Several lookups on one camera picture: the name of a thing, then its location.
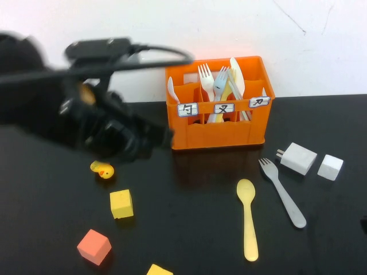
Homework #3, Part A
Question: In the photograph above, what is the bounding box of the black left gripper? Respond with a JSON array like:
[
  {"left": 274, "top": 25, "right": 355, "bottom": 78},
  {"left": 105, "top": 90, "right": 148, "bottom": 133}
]
[{"left": 58, "top": 81, "right": 174, "bottom": 162}]

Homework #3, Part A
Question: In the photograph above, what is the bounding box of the light blue plastic fork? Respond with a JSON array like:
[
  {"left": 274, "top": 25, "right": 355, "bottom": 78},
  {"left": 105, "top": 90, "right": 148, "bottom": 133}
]
[{"left": 206, "top": 66, "right": 230, "bottom": 124}]

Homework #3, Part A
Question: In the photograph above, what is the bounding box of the grey plastic fork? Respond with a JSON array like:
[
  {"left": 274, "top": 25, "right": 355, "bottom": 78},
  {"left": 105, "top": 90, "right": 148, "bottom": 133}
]
[{"left": 258, "top": 158, "right": 307, "bottom": 229}]

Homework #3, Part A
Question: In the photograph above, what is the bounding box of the yellow plastic spoon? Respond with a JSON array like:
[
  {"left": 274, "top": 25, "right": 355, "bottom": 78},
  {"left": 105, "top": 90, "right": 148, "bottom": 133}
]
[{"left": 236, "top": 178, "right": 259, "bottom": 262}]

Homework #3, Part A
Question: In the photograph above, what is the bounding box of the orange plastic cutlery holder crate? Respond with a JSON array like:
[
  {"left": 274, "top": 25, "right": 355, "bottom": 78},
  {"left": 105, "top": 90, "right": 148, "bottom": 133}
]
[{"left": 165, "top": 56, "right": 276, "bottom": 151}]

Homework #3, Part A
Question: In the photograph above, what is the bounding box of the paper label with 勺 character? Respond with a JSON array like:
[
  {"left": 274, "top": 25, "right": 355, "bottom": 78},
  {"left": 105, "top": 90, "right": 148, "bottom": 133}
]
[{"left": 177, "top": 102, "right": 199, "bottom": 117}]

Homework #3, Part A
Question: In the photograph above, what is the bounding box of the white plastic spoon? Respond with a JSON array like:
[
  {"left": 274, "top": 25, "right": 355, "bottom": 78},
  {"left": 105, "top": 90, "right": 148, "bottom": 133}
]
[{"left": 167, "top": 76, "right": 181, "bottom": 104}]

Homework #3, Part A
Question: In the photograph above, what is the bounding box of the yellow rubber duck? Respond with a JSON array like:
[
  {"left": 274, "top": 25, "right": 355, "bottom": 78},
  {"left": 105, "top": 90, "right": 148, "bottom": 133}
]
[{"left": 90, "top": 160, "right": 115, "bottom": 180}]

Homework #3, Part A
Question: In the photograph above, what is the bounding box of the white foam cube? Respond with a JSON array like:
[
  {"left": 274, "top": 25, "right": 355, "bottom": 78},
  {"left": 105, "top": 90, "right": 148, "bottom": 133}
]
[{"left": 317, "top": 154, "right": 345, "bottom": 182}]

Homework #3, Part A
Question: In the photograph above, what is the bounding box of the white plastic fork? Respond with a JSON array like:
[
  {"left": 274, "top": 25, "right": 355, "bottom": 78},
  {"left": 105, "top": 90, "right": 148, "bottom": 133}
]
[{"left": 197, "top": 63, "right": 216, "bottom": 103}]

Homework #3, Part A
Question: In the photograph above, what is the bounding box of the paper label with 叉 character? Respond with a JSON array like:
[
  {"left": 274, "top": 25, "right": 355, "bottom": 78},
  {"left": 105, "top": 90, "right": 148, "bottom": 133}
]
[{"left": 214, "top": 103, "right": 236, "bottom": 115}]

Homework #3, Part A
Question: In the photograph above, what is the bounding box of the yellow foam cube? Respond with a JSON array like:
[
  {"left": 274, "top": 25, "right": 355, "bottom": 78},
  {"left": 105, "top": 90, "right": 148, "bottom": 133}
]
[
  {"left": 146, "top": 263, "right": 174, "bottom": 275},
  {"left": 110, "top": 188, "right": 134, "bottom": 220}
]

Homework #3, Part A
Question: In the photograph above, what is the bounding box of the white charger plug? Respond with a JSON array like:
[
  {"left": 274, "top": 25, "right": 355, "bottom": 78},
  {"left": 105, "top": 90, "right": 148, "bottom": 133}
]
[{"left": 276, "top": 142, "right": 318, "bottom": 176}]

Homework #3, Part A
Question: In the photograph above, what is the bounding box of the translucent grey plastic knife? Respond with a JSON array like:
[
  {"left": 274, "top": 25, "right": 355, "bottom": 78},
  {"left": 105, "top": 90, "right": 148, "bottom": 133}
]
[{"left": 228, "top": 68, "right": 253, "bottom": 121}]

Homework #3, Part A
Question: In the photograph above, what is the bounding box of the white plastic knife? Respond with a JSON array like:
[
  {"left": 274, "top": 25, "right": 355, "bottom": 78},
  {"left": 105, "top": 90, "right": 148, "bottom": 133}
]
[{"left": 229, "top": 57, "right": 245, "bottom": 97}]

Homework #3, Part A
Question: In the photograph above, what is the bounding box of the paper label with 刀 character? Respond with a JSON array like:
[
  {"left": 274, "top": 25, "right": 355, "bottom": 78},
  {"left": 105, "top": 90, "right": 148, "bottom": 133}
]
[{"left": 249, "top": 96, "right": 271, "bottom": 109}]

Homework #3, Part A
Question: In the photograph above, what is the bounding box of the orange foam cube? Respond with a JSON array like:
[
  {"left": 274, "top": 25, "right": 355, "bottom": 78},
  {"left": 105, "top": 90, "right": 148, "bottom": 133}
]
[{"left": 76, "top": 229, "right": 112, "bottom": 266}]

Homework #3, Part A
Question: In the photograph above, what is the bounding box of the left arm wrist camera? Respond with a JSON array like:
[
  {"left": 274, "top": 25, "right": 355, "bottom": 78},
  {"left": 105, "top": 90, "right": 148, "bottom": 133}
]
[{"left": 64, "top": 37, "right": 133, "bottom": 64}]

